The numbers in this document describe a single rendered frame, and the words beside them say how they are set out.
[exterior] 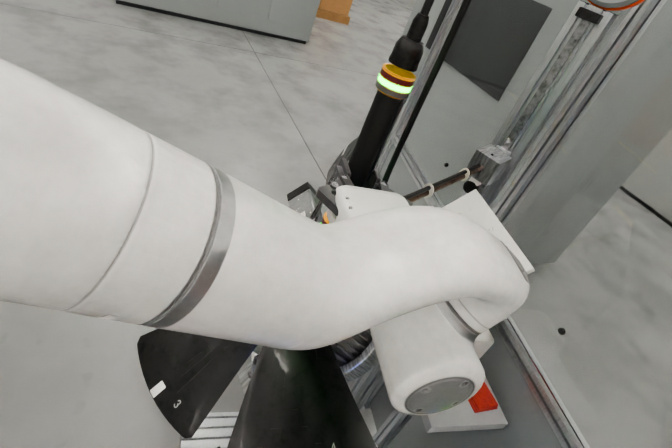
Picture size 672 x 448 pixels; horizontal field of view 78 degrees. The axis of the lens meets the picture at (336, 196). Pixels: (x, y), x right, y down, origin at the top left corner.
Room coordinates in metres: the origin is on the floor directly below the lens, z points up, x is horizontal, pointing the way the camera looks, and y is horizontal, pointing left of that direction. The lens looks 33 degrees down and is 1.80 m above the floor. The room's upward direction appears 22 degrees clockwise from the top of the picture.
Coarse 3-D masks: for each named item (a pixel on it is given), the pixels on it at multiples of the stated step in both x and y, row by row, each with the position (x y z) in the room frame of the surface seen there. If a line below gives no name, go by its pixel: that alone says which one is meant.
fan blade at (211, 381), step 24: (144, 336) 0.50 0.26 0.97; (168, 336) 0.50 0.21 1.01; (192, 336) 0.50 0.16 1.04; (144, 360) 0.46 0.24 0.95; (168, 360) 0.46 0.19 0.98; (192, 360) 0.47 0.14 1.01; (216, 360) 0.48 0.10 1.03; (240, 360) 0.49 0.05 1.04; (168, 384) 0.43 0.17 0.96; (192, 384) 0.44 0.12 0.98; (216, 384) 0.45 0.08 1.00; (168, 408) 0.40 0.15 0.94; (192, 408) 0.41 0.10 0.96; (192, 432) 0.38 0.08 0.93
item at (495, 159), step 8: (496, 144) 1.09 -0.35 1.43; (480, 152) 1.02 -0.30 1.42; (488, 152) 1.03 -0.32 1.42; (496, 152) 1.06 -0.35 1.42; (504, 152) 1.08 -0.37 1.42; (472, 160) 1.02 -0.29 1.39; (480, 160) 1.01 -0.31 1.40; (488, 160) 1.00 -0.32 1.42; (496, 160) 1.00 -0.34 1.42; (504, 160) 1.02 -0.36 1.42; (488, 168) 1.00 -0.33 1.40; (496, 168) 0.99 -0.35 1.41; (504, 168) 1.05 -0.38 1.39; (472, 176) 1.01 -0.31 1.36; (480, 176) 1.00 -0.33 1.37; (488, 176) 0.99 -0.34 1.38; (496, 176) 1.02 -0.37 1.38; (488, 184) 1.00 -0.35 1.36
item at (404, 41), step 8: (416, 16) 0.51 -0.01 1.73; (424, 16) 0.51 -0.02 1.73; (416, 24) 0.51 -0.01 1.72; (424, 24) 0.51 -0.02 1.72; (408, 32) 0.51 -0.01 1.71; (416, 32) 0.51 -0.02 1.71; (424, 32) 0.51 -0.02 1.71; (400, 40) 0.51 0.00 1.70; (408, 40) 0.50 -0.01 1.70; (416, 40) 0.51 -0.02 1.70; (400, 48) 0.50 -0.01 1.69; (408, 48) 0.50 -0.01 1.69; (416, 48) 0.50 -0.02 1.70; (392, 56) 0.51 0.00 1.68; (400, 56) 0.50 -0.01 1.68; (408, 56) 0.50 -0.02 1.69; (416, 56) 0.50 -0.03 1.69; (400, 64) 0.50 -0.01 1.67; (408, 64) 0.50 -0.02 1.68; (416, 64) 0.51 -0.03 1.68
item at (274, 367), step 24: (264, 360) 0.41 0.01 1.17; (288, 360) 0.43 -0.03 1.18; (312, 360) 0.44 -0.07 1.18; (336, 360) 0.46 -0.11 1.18; (264, 384) 0.38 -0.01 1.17; (288, 384) 0.39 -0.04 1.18; (312, 384) 0.40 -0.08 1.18; (336, 384) 0.42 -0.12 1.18; (240, 408) 0.34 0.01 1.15; (264, 408) 0.35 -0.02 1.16; (288, 408) 0.36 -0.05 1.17; (312, 408) 0.37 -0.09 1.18; (336, 408) 0.38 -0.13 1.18; (240, 432) 0.31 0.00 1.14; (264, 432) 0.32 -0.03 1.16; (288, 432) 0.33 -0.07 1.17; (312, 432) 0.33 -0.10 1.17; (336, 432) 0.34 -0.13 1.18; (360, 432) 0.35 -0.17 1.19
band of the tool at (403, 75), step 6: (384, 66) 0.51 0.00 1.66; (390, 66) 0.53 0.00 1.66; (396, 66) 0.54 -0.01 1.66; (390, 72) 0.50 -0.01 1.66; (396, 72) 0.54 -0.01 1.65; (402, 72) 0.54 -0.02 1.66; (408, 72) 0.53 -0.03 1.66; (384, 78) 0.50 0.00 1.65; (402, 78) 0.50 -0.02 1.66; (408, 78) 0.50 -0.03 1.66; (414, 78) 0.51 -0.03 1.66; (396, 84) 0.49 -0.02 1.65; (390, 96) 0.50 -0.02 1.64
